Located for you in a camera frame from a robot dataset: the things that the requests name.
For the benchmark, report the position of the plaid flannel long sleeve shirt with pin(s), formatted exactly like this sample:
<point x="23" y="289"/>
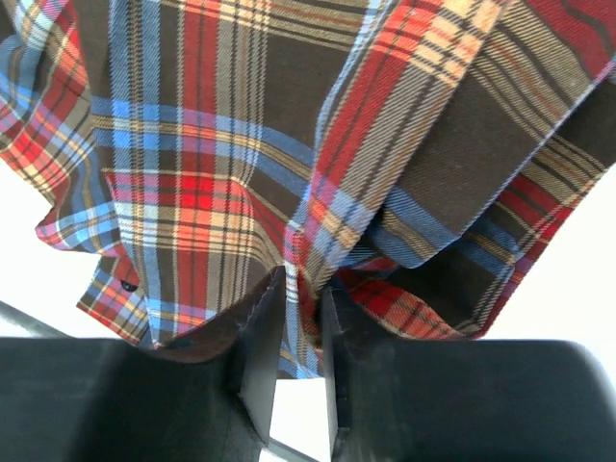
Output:
<point x="417" y="155"/>

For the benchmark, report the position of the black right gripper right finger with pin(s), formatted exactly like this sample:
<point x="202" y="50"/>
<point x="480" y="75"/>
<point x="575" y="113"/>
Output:
<point x="349" y="336"/>

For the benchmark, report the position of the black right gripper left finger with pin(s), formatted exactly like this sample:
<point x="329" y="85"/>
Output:
<point x="254" y="363"/>

